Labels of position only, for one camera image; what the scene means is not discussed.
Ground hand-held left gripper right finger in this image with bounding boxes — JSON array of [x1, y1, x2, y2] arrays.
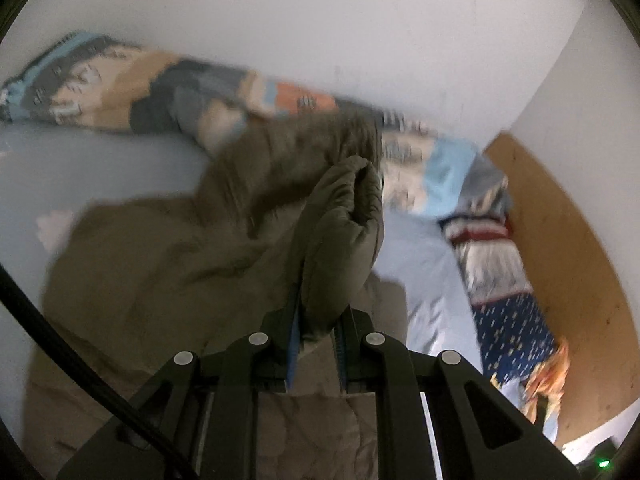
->
[[334, 306, 584, 480]]

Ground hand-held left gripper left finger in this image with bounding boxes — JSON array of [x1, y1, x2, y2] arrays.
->
[[57, 294, 302, 480]]

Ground olive quilted blanket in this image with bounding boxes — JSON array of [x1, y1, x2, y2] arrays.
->
[[25, 109, 417, 480]]

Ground navy dotted pillow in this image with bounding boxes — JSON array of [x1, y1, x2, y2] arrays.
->
[[470, 292, 559, 382]]

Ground orange patterned cloth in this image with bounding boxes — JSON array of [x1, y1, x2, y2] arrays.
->
[[522, 339, 572, 422]]

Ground dark device with green light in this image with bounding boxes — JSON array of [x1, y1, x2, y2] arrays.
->
[[562, 437, 622, 474]]

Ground cartoon printed quilt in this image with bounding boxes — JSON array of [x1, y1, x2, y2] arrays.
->
[[0, 32, 516, 222]]

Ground black cable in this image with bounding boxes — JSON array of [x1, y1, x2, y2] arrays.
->
[[0, 262, 199, 480]]

